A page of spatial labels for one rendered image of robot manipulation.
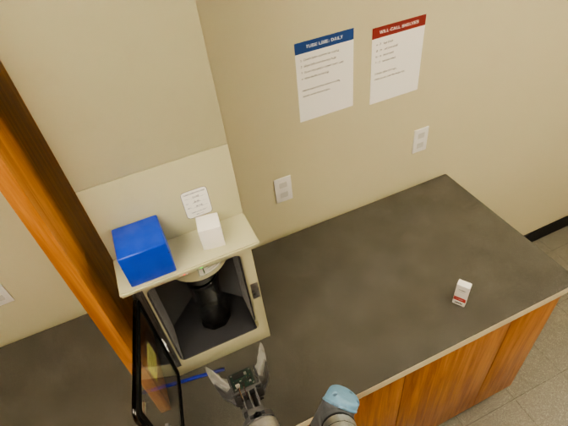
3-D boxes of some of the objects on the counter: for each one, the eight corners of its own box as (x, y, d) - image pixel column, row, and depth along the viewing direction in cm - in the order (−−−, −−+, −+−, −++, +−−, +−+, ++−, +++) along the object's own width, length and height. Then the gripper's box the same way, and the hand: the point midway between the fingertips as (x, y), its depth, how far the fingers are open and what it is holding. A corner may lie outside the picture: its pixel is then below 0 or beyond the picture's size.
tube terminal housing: (161, 317, 154) (67, 133, 102) (245, 282, 162) (198, 96, 110) (177, 377, 137) (73, 193, 85) (270, 335, 145) (228, 143, 92)
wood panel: (133, 295, 163) (-164, -235, 68) (141, 292, 164) (-142, -237, 69) (159, 414, 129) (-364, -316, 34) (169, 409, 130) (-317, -318, 35)
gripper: (297, 394, 96) (264, 325, 110) (214, 434, 91) (190, 357, 105) (301, 410, 102) (269, 343, 116) (221, 450, 97) (199, 374, 111)
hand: (233, 355), depth 112 cm, fingers open, 14 cm apart
